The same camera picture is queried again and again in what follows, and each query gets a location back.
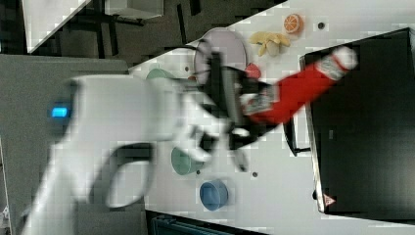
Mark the plush strawberry by plate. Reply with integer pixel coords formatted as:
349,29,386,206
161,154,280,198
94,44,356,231
245,63,261,79

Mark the green cup with handle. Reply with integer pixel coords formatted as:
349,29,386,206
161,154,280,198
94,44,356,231
170,148,204,175

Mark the blue cup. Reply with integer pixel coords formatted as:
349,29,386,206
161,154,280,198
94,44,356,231
199,179,229,212

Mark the yellow plush banana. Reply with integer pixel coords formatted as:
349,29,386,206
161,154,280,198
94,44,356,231
249,31,291,57

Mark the white side table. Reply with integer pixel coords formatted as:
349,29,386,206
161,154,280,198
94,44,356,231
21,0,92,54

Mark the lilac round plate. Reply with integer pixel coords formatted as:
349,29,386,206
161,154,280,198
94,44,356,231
194,27,248,84

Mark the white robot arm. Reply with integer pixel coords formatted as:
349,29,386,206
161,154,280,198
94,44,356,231
22,54,279,235

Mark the green oval colander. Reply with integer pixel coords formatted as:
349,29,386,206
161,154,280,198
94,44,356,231
146,69,174,79

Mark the blue metal frame rail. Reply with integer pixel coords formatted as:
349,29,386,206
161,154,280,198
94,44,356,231
150,213,262,235

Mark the black toaster oven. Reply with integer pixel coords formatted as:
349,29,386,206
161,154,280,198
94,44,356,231
304,27,415,224

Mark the plush orange slice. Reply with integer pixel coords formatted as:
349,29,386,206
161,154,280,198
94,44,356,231
283,14,303,34

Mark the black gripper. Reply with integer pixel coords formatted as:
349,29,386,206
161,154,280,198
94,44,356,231
202,52,280,150

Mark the red plush ketchup bottle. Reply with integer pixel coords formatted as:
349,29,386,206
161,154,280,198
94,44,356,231
242,46,358,124

